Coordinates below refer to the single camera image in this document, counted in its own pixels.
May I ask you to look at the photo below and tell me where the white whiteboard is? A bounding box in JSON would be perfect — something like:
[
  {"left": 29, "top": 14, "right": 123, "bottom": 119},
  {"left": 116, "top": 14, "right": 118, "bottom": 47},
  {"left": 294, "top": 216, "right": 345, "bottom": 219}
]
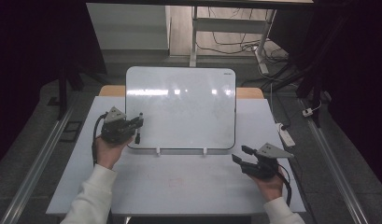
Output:
[{"left": 124, "top": 65, "right": 237, "bottom": 150}]

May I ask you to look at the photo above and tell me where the black rectangular floor frame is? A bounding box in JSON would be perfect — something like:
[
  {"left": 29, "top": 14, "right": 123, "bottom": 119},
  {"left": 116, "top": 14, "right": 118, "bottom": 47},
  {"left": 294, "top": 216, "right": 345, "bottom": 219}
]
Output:
[{"left": 59, "top": 120, "right": 83, "bottom": 144}]

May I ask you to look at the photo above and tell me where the black floor cable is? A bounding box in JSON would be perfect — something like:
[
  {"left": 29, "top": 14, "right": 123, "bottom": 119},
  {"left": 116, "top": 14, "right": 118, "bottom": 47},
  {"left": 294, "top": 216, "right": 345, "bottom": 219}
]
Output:
[{"left": 196, "top": 7, "right": 290, "bottom": 63}]

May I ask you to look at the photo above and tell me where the right hand-held gripper black cable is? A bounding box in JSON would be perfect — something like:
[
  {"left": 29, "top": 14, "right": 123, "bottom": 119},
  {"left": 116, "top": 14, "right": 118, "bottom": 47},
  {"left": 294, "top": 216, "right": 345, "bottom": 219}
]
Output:
[{"left": 273, "top": 162, "right": 293, "bottom": 208}]

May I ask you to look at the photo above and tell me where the whiteboard marker with black cap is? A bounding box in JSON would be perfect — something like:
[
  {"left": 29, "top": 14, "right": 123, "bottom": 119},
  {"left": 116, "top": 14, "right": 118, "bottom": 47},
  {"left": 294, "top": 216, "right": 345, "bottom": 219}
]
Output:
[{"left": 134, "top": 112, "right": 145, "bottom": 146}]

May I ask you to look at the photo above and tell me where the person's left hand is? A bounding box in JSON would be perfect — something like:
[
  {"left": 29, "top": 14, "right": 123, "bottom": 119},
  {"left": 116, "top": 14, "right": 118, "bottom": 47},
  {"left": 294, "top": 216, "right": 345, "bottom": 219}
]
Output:
[{"left": 92, "top": 134, "right": 134, "bottom": 171}]

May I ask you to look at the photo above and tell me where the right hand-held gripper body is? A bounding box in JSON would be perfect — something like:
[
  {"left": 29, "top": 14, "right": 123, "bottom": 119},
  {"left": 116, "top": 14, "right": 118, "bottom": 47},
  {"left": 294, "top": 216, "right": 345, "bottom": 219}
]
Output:
[{"left": 240, "top": 142, "right": 295, "bottom": 181}]

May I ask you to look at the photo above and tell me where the black metal stand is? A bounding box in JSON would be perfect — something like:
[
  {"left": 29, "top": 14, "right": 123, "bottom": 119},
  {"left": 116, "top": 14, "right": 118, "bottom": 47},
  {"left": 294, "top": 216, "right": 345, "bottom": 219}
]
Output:
[{"left": 48, "top": 60, "right": 109, "bottom": 121}]

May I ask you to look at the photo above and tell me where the hand-held gripper black cable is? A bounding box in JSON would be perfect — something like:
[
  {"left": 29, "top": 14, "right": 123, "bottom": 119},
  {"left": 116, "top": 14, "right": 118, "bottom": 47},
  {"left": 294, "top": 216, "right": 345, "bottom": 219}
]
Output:
[
  {"left": 91, "top": 112, "right": 109, "bottom": 168},
  {"left": 273, "top": 162, "right": 293, "bottom": 208}
]

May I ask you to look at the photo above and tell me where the white desk frame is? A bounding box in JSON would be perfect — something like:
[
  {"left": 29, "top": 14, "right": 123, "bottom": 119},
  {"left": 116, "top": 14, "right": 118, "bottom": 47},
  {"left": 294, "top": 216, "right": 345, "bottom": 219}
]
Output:
[{"left": 189, "top": 6, "right": 277, "bottom": 76}]

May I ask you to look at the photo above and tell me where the white cabinet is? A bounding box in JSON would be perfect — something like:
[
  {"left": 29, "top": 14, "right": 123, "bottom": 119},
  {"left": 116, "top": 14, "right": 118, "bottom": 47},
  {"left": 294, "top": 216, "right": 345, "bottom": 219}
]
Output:
[{"left": 85, "top": 3, "right": 172, "bottom": 51}]

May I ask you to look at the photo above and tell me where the person's right hand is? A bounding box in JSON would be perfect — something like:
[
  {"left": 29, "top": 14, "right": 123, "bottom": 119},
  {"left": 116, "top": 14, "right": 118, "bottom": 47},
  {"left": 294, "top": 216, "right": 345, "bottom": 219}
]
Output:
[{"left": 248, "top": 172, "right": 287, "bottom": 204}]

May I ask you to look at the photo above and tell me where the left hand-held gripper black cable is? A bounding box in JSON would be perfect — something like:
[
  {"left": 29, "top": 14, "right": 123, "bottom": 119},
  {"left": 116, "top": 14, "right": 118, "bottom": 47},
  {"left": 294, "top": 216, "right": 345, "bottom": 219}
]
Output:
[{"left": 91, "top": 112, "right": 109, "bottom": 168}]

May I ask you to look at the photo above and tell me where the thin white cable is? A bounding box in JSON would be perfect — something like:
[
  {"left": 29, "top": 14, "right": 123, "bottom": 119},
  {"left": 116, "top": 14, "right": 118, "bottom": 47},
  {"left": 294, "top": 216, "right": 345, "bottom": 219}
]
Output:
[{"left": 268, "top": 81, "right": 284, "bottom": 125}]

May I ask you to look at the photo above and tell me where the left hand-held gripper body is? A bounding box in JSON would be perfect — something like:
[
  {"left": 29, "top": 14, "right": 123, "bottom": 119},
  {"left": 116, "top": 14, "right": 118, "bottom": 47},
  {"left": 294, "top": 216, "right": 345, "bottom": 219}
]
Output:
[{"left": 100, "top": 105, "right": 140, "bottom": 145}]

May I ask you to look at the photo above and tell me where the wooden table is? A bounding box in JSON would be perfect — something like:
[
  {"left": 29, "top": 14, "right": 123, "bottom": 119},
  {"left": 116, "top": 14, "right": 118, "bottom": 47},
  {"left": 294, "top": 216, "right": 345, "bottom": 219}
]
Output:
[{"left": 98, "top": 85, "right": 265, "bottom": 100}]

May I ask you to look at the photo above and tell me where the aluminium rail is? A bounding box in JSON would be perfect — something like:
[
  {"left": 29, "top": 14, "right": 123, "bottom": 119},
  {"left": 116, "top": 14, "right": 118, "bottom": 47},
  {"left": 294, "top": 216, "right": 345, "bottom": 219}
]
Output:
[
  {"left": 298, "top": 97, "right": 371, "bottom": 224},
  {"left": 0, "top": 101, "right": 78, "bottom": 224}
]

